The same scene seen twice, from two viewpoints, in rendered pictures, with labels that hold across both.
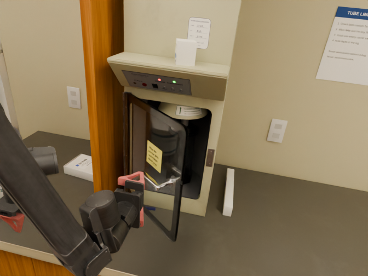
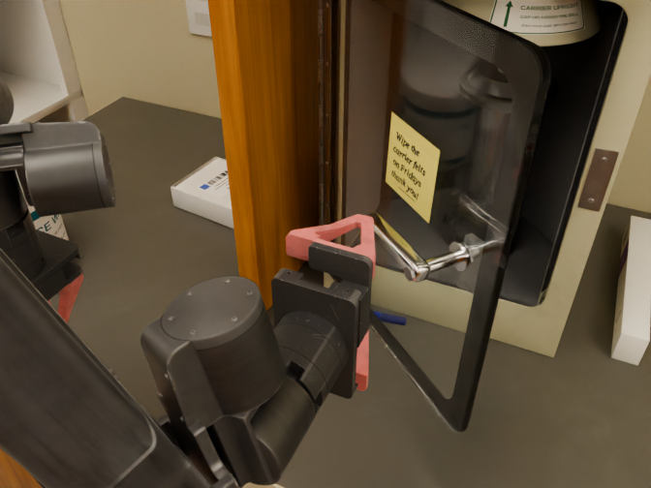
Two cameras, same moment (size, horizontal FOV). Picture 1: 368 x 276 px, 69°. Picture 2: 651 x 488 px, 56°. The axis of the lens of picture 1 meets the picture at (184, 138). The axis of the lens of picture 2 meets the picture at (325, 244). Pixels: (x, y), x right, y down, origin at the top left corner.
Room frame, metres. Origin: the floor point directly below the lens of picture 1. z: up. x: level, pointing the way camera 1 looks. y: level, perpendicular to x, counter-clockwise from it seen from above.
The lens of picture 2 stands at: (0.20, 0.03, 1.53)
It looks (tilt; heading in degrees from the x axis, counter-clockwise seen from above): 38 degrees down; 16
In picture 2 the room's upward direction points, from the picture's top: straight up
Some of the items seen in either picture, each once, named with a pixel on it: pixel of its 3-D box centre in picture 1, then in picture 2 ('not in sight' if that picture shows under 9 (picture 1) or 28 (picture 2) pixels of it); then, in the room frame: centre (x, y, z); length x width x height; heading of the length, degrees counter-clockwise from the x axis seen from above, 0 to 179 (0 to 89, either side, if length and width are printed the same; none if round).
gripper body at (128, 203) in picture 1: (123, 215); (301, 358); (0.47, 0.12, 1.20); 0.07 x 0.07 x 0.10; 81
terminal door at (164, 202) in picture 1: (150, 167); (396, 200); (0.70, 0.10, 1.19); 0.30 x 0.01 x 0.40; 42
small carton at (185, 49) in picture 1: (185, 52); not in sight; (0.74, 0.02, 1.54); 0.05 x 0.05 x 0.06; 8
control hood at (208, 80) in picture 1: (169, 79); not in sight; (0.74, 0.06, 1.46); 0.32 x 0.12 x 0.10; 81
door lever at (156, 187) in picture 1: (155, 179); (412, 241); (0.63, 0.07, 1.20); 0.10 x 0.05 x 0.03; 42
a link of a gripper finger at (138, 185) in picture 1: (134, 186); (342, 263); (0.55, 0.11, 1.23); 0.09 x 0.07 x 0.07; 171
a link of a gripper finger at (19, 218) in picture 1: (18, 214); not in sight; (0.50, 0.40, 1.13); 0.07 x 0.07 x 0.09; 81
